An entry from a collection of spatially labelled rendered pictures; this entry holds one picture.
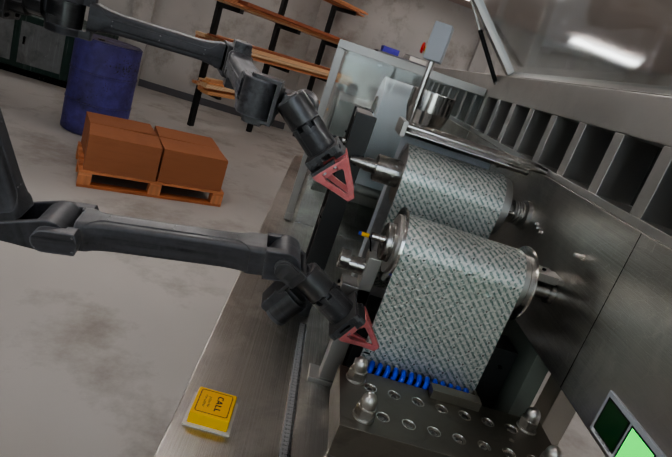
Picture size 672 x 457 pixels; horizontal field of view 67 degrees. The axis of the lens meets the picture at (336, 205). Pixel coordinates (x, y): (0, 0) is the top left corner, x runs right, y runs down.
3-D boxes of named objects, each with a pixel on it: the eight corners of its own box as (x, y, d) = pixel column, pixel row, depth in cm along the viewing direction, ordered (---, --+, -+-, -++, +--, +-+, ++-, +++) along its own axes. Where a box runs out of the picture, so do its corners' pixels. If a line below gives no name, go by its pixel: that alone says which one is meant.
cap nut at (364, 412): (351, 405, 84) (360, 383, 82) (373, 411, 84) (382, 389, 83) (352, 420, 80) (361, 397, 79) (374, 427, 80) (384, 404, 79)
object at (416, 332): (356, 364, 99) (389, 281, 94) (469, 398, 100) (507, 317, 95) (356, 366, 98) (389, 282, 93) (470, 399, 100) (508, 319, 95)
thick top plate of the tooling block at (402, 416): (329, 390, 95) (339, 363, 94) (527, 447, 98) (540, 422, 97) (327, 455, 80) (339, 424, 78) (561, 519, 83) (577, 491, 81)
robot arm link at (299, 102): (270, 104, 86) (298, 86, 85) (277, 99, 93) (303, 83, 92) (292, 138, 88) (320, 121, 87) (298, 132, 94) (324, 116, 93)
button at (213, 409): (197, 396, 93) (200, 385, 92) (234, 406, 94) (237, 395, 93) (185, 422, 86) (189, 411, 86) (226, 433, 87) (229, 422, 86)
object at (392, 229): (384, 223, 102) (392, 219, 94) (393, 226, 102) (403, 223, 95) (373, 259, 101) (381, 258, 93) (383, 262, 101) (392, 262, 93)
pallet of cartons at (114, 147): (210, 179, 516) (220, 139, 504) (222, 212, 439) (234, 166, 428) (77, 151, 465) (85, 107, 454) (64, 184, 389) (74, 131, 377)
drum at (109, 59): (74, 116, 569) (90, 29, 543) (133, 134, 580) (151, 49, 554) (47, 126, 506) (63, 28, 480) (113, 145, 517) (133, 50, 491)
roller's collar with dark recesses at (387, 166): (369, 176, 123) (378, 151, 121) (393, 183, 123) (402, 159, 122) (371, 182, 117) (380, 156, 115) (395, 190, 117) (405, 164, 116)
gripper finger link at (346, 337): (363, 366, 95) (330, 332, 93) (362, 345, 102) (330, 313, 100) (391, 344, 94) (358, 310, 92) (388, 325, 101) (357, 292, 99)
